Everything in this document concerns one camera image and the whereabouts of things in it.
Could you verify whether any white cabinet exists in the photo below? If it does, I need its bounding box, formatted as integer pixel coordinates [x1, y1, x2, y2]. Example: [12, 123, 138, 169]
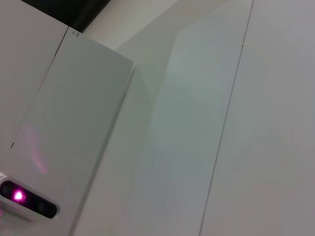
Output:
[0, 0, 135, 236]

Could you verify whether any dark window opening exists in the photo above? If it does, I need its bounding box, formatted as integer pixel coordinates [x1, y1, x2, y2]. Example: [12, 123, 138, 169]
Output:
[21, 0, 112, 34]

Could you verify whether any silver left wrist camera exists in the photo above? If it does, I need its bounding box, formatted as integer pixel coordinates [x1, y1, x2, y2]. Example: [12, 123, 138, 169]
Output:
[0, 172, 61, 222]

